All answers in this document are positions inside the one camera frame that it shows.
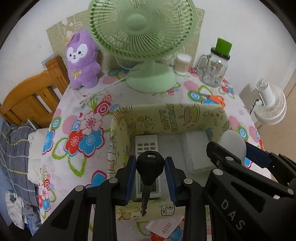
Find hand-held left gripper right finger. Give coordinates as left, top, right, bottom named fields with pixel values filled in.
left=165, top=157, right=209, bottom=241

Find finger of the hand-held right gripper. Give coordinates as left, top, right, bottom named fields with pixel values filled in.
left=245, top=142, right=296, bottom=198
left=202, top=141, right=245, bottom=195

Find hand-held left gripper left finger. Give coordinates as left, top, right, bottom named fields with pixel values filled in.
left=30, top=155, right=137, bottom=241

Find white round case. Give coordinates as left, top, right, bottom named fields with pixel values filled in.
left=220, top=130, right=247, bottom=166

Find black car key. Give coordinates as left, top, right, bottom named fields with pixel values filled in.
left=136, top=151, right=165, bottom=217

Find white rectangular box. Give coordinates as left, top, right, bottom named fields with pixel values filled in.
left=183, top=132, right=218, bottom=173

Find white remote control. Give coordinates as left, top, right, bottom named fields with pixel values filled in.
left=135, top=134, right=162, bottom=199

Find white 45W label card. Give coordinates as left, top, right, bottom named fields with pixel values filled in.
left=148, top=215, right=185, bottom=238

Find yellow printed storage box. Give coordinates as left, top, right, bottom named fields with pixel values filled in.
left=107, top=103, right=230, bottom=222

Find white floor fan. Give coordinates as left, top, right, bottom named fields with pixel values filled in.
left=253, top=79, right=287, bottom=126

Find floral tablecloth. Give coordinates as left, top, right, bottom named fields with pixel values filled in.
left=38, top=67, right=266, bottom=241

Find cotton swab container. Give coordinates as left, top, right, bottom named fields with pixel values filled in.
left=174, top=53, right=192, bottom=75

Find green plastic cup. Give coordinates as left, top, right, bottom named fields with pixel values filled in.
left=216, top=38, right=233, bottom=57

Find crumpled printed clothes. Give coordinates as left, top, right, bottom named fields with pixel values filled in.
left=5, top=190, right=42, bottom=230

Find grey plaid pillow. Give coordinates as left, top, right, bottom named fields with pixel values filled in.
left=0, top=116, right=40, bottom=207

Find purple plush toy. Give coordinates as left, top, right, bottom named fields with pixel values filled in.
left=65, top=31, right=102, bottom=90

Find wooden bed headboard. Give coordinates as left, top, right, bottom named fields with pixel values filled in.
left=0, top=55, right=71, bottom=128

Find light blue paper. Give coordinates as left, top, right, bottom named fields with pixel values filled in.
left=41, top=54, right=56, bottom=67

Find green desk fan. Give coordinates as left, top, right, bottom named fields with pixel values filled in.
left=89, top=0, right=197, bottom=93

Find black fan power cable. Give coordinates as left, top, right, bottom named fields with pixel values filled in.
left=249, top=98, right=262, bottom=114

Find orange handled scissors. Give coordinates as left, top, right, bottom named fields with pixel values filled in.
left=199, top=93, right=225, bottom=106

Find glass jar with handle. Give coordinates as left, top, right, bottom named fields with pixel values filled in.
left=197, top=47, right=230, bottom=88

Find white fan cable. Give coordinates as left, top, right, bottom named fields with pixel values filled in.
left=80, top=74, right=132, bottom=105

